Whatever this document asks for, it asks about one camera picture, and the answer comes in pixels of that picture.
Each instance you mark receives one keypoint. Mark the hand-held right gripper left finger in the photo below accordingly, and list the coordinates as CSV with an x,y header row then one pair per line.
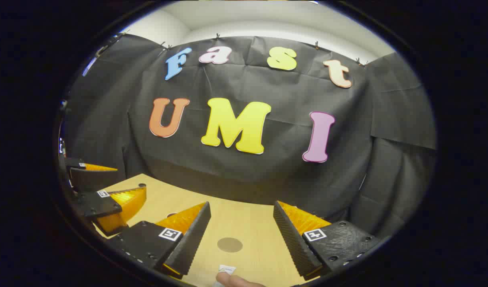
x,y
192,243

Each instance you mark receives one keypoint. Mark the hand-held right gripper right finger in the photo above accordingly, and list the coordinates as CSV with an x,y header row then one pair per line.
x,y
291,243

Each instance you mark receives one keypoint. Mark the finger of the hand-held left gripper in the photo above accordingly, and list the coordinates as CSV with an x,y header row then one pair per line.
x,y
102,205
90,178

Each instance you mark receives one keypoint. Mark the round brown coaster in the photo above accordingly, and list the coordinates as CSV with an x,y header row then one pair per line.
x,y
230,244

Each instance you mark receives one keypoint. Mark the white toothpaste tube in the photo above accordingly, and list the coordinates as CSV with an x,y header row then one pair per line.
x,y
226,270

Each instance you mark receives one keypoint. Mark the light wooden desktop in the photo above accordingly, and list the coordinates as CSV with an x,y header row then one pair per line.
x,y
236,223

